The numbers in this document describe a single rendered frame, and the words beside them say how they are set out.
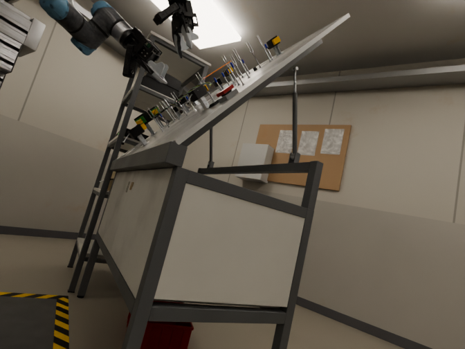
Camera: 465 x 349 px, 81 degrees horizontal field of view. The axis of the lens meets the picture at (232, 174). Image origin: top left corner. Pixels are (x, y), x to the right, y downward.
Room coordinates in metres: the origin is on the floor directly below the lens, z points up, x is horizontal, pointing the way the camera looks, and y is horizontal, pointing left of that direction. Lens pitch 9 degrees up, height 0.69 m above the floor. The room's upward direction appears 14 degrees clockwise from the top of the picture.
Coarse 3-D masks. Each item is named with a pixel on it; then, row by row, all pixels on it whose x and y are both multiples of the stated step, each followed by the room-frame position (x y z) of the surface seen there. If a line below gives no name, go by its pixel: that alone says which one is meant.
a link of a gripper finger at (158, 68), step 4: (148, 64) 0.93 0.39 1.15; (152, 64) 0.93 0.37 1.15; (156, 64) 0.92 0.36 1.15; (160, 64) 0.92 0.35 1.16; (164, 64) 0.92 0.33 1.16; (152, 68) 0.93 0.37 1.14; (156, 68) 0.93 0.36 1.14; (160, 68) 0.93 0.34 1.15; (156, 72) 0.93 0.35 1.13; (160, 72) 0.93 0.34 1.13; (156, 76) 0.93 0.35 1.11; (160, 76) 0.94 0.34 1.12; (160, 80) 0.95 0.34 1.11; (164, 80) 0.95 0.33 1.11
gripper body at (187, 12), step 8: (168, 0) 0.96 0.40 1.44; (176, 0) 0.95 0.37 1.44; (184, 0) 0.96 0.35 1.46; (184, 8) 0.98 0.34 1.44; (176, 16) 0.96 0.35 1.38; (184, 16) 0.96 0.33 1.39; (192, 16) 0.98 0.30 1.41; (176, 24) 0.97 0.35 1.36; (192, 24) 0.99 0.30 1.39; (176, 32) 0.99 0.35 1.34; (192, 32) 1.03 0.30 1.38
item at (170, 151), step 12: (168, 144) 0.79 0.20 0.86; (180, 144) 0.80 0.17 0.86; (132, 156) 1.23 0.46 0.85; (144, 156) 1.03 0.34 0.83; (156, 156) 0.87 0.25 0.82; (168, 156) 0.78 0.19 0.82; (180, 156) 0.80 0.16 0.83; (120, 168) 1.45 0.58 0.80; (132, 168) 1.27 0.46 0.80; (144, 168) 1.13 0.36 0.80; (156, 168) 1.01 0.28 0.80
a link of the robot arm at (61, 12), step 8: (40, 0) 0.76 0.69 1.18; (48, 0) 0.76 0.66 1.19; (56, 0) 0.75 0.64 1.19; (64, 0) 0.77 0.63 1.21; (72, 0) 0.82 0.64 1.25; (48, 8) 0.76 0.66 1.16; (56, 8) 0.77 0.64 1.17; (64, 8) 0.78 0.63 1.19; (72, 8) 0.80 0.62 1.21; (56, 16) 0.79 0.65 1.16; (64, 16) 0.79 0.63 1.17; (72, 16) 0.81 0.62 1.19; (80, 16) 0.84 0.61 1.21; (64, 24) 0.82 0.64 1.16; (72, 24) 0.83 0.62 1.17; (80, 24) 0.85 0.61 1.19; (72, 32) 0.86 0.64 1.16
